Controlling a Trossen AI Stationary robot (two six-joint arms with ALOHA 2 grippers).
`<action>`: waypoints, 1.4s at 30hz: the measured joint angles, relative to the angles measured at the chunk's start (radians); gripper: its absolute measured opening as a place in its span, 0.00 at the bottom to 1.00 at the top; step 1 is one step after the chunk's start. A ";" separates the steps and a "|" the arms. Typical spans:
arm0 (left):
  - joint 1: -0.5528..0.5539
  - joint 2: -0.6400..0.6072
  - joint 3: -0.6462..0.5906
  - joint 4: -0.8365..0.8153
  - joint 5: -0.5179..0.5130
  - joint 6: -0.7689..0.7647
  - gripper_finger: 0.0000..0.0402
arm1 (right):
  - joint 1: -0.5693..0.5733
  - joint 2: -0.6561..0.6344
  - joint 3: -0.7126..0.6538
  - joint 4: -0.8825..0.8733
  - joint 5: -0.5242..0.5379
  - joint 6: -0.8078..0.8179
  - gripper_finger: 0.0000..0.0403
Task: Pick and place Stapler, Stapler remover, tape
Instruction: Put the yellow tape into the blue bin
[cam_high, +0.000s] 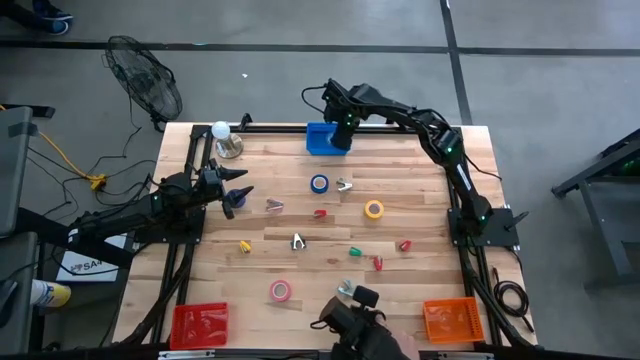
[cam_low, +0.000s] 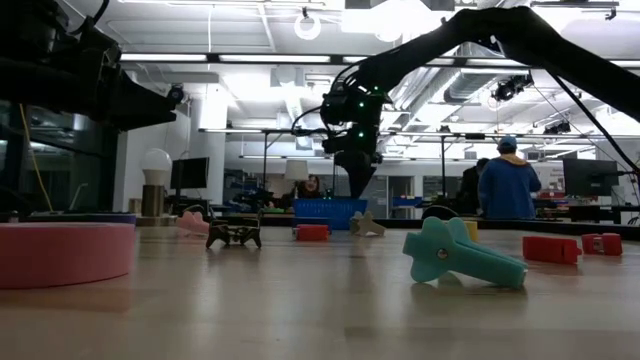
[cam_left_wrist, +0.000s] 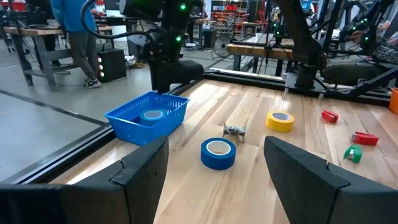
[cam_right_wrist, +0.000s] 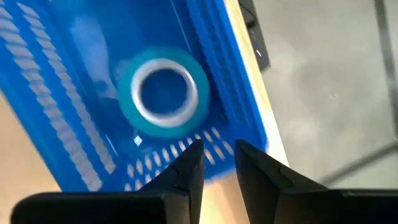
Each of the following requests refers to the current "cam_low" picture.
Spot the table lamp with white bulb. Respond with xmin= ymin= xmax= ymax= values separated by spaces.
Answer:
xmin=135 ymin=148 xmax=174 ymax=227

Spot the beige staple remover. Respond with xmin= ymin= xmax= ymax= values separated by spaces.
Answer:
xmin=348 ymin=210 xmax=387 ymax=238

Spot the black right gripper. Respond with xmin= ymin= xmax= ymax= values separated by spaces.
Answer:
xmin=319 ymin=74 xmax=392 ymax=199

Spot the person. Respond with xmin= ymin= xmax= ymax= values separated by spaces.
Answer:
xmin=477 ymin=135 xmax=543 ymax=220
xmin=457 ymin=157 xmax=491 ymax=216
xmin=294 ymin=174 xmax=324 ymax=201

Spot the black staple remover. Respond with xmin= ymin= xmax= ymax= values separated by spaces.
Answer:
xmin=205 ymin=209 xmax=263 ymax=250

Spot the black ceiling camera rig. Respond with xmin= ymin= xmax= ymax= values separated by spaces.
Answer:
xmin=492 ymin=73 xmax=534 ymax=104

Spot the red stapler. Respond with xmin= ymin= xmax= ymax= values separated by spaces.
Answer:
xmin=294 ymin=223 xmax=331 ymax=243
xmin=522 ymin=235 xmax=583 ymax=265
xmin=581 ymin=232 xmax=624 ymax=257

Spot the black aluminium table frame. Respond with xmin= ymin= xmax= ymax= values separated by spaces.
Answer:
xmin=214 ymin=213 xmax=640 ymax=236

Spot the pink staple remover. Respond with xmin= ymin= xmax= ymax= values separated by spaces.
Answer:
xmin=175 ymin=210 xmax=211 ymax=236

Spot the pink tape roll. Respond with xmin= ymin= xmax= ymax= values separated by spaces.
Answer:
xmin=0 ymin=222 xmax=136 ymax=290

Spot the blue plastic basket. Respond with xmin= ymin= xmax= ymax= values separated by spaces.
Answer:
xmin=293 ymin=198 xmax=369 ymax=231

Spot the black computer monitor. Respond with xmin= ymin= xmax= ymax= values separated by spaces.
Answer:
xmin=562 ymin=158 xmax=620 ymax=197
xmin=169 ymin=157 xmax=210 ymax=190

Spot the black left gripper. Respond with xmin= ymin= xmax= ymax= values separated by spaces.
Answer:
xmin=62 ymin=29 xmax=179 ymax=132

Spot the teal staple remover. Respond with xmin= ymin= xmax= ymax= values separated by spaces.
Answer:
xmin=402 ymin=216 xmax=529 ymax=290

